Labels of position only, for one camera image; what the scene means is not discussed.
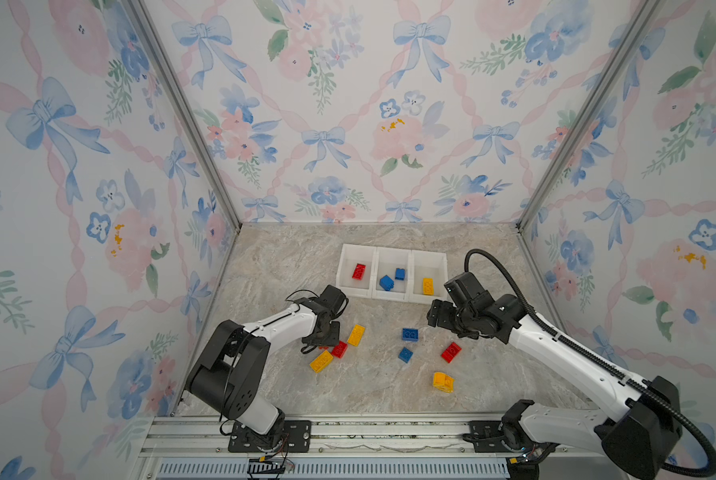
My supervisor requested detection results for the red curved lego brick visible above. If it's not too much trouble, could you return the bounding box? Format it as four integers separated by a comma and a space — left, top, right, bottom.
352, 263, 366, 280

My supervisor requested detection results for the yellow curved lego brick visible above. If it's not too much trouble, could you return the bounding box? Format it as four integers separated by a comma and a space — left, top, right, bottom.
422, 277, 435, 296

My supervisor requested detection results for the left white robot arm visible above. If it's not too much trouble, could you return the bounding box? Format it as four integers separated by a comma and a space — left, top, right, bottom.
185, 285, 349, 439

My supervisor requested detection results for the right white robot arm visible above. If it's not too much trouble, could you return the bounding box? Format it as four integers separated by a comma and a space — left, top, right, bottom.
427, 272, 682, 479

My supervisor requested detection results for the yellow lego brick upper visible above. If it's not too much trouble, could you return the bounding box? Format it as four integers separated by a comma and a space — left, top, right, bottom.
348, 325, 366, 346

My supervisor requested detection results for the yellow lego brick lower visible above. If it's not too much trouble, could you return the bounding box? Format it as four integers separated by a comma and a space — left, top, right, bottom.
310, 350, 334, 373

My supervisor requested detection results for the white left plastic bin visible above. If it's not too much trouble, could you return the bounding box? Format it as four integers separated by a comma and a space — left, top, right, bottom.
336, 243, 376, 298

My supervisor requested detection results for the yellow arched lego brick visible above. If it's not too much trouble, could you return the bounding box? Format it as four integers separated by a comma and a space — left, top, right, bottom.
432, 372, 455, 393

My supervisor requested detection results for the white middle plastic bin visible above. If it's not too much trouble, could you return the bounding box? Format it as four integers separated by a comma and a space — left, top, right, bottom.
372, 247, 411, 302

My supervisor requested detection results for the small blue lego cube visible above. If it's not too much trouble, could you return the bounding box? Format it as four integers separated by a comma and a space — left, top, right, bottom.
399, 347, 413, 364

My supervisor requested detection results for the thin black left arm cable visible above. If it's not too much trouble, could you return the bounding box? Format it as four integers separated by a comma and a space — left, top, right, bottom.
284, 289, 323, 355

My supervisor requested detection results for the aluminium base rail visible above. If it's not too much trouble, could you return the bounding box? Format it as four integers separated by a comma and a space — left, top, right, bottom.
129, 413, 625, 479

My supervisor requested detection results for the black corrugated cable hose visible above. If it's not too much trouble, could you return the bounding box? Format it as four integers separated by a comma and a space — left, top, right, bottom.
464, 248, 716, 479

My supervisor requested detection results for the left aluminium corner post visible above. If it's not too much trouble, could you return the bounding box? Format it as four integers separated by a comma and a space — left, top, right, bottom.
122, 0, 242, 234

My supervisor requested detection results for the aluminium corner post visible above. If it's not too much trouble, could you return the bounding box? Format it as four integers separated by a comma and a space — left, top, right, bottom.
516, 0, 664, 234
122, 0, 242, 234

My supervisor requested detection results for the right aluminium corner post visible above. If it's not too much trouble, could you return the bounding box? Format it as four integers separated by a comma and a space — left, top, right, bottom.
516, 0, 664, 234

